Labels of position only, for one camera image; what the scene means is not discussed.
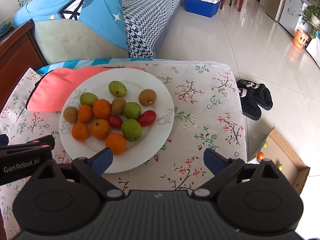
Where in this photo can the red tomato centre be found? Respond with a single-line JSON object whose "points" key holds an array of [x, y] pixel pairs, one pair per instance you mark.
{"points": [[115, 121]]}

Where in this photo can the green fruit lower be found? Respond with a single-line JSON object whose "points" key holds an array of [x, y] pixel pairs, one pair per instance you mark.
{"points": [[132, 130]]}

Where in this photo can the round green fruit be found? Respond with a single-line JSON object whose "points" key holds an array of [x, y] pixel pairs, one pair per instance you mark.
{"points": [[88, 99]]}

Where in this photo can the blue plastic bin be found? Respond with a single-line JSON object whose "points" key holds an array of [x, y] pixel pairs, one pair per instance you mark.
{"points": [[201, 8]]}

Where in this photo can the green sofa armrest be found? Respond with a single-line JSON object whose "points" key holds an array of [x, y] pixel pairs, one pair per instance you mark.
{"points": [[65, 40]]}

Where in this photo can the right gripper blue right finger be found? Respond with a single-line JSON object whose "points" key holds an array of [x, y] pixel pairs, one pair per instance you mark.
{"points": [[224, 171]]}

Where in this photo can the potted green plant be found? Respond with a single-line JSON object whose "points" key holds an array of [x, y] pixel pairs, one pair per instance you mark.
{"points": [[311, 16]]}

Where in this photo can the dark wooden side table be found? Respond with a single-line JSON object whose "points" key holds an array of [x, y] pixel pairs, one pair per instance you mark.
{"points": [[19, 52]]}

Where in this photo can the red tomato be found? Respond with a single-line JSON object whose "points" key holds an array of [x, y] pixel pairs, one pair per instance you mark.
{"points": [[147, 118], [115, 121]]}

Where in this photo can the white round plate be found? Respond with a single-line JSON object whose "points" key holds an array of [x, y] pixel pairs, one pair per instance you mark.
{"points": [[154, 136]]}

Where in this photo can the black slipper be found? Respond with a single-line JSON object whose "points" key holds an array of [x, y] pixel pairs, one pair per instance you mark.
{"points": [[261, 93], [249, 105]]}

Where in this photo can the white cabinet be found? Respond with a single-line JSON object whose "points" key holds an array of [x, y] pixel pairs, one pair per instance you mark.
{"points": [[291, 16]]}

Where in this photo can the brown kiwi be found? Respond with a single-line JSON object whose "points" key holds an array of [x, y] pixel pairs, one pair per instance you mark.
{"points": [[147, 97], [118, 105], [70, 114]]}

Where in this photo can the red tomato right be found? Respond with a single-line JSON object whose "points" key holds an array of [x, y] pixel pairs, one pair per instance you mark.
{"points": [[147, 118]]}

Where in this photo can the green fruit upper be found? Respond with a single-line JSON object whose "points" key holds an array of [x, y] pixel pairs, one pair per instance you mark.
{"points": [[132, 110]]}

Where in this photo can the orange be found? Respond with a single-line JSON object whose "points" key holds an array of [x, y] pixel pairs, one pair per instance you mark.
{"points": [[80, 132], [101, 109], [260, 156], [85, 114], [116, 142], [100, 129]]}

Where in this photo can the orange smiley bucket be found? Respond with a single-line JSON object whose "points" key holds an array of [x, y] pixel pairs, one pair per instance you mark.
{"points": [[300, 38]]}

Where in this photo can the houndstooth sofa cover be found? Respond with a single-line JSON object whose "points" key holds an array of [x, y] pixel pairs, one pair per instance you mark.
{"points": [[147, 23]]}

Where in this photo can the black slipper far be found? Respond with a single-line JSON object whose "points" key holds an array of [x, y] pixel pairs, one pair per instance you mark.
{"points": [[261, 93]]}

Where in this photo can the coral pink towel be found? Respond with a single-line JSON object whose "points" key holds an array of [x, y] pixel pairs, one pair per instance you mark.
{"points": [[54, 88]]}

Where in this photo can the black slipper near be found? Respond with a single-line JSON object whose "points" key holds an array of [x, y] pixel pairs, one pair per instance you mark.
{"points": [[249, 105]]}

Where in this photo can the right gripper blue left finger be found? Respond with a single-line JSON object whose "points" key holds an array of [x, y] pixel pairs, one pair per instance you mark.
{"points": [[90, 171]]}

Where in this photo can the cardboard box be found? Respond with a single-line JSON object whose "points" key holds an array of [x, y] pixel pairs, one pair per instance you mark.
{"points": [[279, 150]]}

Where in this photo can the oblong green fruit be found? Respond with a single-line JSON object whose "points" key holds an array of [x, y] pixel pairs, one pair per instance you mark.
{"points": [[117, 89]]}

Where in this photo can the orange in cardboard box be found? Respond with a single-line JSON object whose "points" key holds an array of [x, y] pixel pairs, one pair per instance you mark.
{"points": [[260, 156]]}

